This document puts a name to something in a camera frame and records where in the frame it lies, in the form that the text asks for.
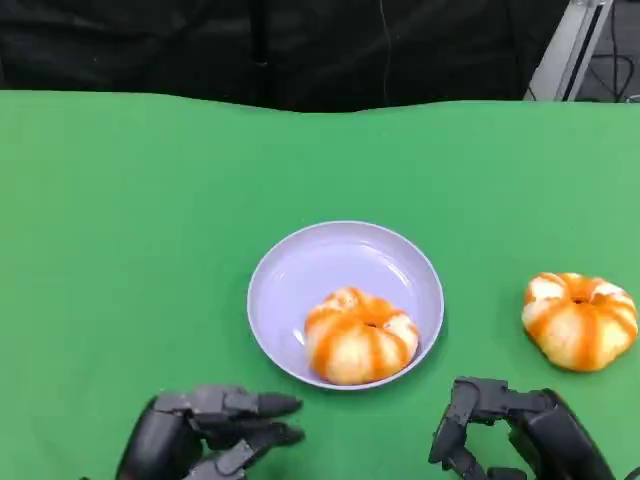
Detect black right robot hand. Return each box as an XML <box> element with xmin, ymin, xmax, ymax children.
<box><xmin>428</xmin><ymin>376</ymin><xmax>619</xmax><ymax>480</ymax></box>

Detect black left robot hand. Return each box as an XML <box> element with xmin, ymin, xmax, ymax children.
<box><xmin>115</xmin><ymin>383</ymin><xmax>306</xmax><ymax>480</ymax></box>

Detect orange and white bread roll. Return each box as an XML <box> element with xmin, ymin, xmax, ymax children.
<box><xmin>521</xmin><ymin>272</ymin><xmax>640</xmax><ymax>374</ymax></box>
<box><xmin>303</xmin><ymin>286</ymin><xmax>420</xmax><ymax>386</ymax></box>

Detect lilac plate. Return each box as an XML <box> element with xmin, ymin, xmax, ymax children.
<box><xmin>246</xmin><ymin>220</ymin><xmax>445</xmax><ymax>392</ymax></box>

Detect green table cloth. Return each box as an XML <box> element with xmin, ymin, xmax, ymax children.
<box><xmin>0</xmin><ymin>89</ymin><xmax>640</xmax><ymax>480</ymax></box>

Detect black backdrop cloth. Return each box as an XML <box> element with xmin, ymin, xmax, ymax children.
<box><xmin>0</xmin><ymin>0</ymin><xmax>571</xmax><ymax>114</ymax></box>

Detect black floor cables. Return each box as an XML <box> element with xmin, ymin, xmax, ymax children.
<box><xmin>587</xmin><ymin>47</ymin><xmax>640</xmax><ymax>104</ymax></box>

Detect aluminium frame post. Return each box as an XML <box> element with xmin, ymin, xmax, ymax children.
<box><xmin>522</xmin><ymin>0</ymin><xmax>621</xmax><ymax>103</ymax></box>

